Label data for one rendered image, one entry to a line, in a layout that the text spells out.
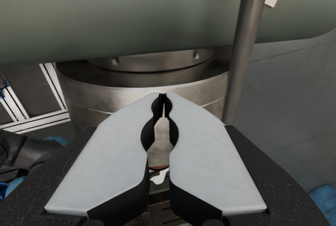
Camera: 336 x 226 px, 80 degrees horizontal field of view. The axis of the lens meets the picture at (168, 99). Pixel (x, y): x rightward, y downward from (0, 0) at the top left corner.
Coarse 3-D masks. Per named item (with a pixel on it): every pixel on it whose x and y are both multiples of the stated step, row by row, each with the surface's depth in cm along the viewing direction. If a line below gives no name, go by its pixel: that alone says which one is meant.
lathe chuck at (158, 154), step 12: (72, 108) 29; (84, 108) 26; (204, 108) 26; (216, 108) 28; (72, 120) 31; (84, 120) 28; (96, 120) 26; (156, 132) 26; (168, 132) 26; (156, 144) 27; (168, 144) 27; (156, 156) 28; (168, 156) 28
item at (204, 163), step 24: (168, 96) 11; (168, 120) 12; (192, 120) 9; (216, 120) 9; (192, 144) 8; (216, 144) 8; (192, 168) 7; (216, 168) 7; (240, 168) 7; (192, 192) 6; (216, 192) 6; (240, 192) 6; (192, 216) 6; (216, 216) 6
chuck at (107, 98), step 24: (216, 48) 36; (72, 72) 27; (96, 72) 27; (120, 72) 27; (144, 72) 27; (168, 72) 27; (192, 72) 26; (216, 72) 26; (72, 96) 27; (96, 96) 24; (120, 96) 23; (192, 96) 24; (216, 96) 26
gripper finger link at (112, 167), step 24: (144, 96) 11; (120, 120) 9; (144, 120) 9; (96, 144) 8; (120, 144) 8; (144, 144) 9; (72, 168) 7; (96, 168) 7; (120, 168) 7; (144, 168) 7; (72, 192) 6; (96, 192) 6; (120, 192) 6; (144, 192) 7; (96, 216) 6; (120, 216) 6
